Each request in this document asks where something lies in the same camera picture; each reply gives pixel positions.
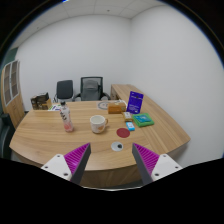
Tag black office chair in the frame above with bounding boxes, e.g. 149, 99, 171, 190
54, 80, 74, 102

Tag dark chair at left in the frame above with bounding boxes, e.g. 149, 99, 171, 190
0, 114, 15, 160

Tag red round coaster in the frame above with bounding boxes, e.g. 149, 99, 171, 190
116, 128, 130, 138

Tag green book stack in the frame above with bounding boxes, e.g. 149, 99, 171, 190
132, 113, 154, 127

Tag grey mesh office chair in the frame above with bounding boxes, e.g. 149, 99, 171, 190
75, 76, 110, 101

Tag brown cardboard box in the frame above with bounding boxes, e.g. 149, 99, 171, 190
31, 92, 52, 110

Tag white round coaster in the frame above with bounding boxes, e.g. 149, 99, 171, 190
111, 142, 123, 152

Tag small blue box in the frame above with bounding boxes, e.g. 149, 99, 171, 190
126, 122, 135, 131

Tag small tan packet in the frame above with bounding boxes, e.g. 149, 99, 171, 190
122, 112, 132, 122

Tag clear plastic water bottle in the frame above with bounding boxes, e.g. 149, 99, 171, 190
60, 101, 74, 132

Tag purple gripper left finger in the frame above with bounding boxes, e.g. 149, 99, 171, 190
42, 143, 91, 185

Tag wooden glass-door cabinet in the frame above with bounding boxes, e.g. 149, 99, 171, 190
1, 60, 25, 127

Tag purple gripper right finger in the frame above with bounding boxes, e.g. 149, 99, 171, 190
132, 143, 182, 185

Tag colourful leaflets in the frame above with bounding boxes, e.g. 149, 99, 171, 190
48, 104, 61, 111

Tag white ceramic mug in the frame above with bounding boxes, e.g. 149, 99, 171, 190
90, 115, 108, 134

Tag purple standing card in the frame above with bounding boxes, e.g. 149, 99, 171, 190
126, 91, 144, 114

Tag brown tissue box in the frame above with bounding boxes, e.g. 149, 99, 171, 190
108, 103, 126, 114

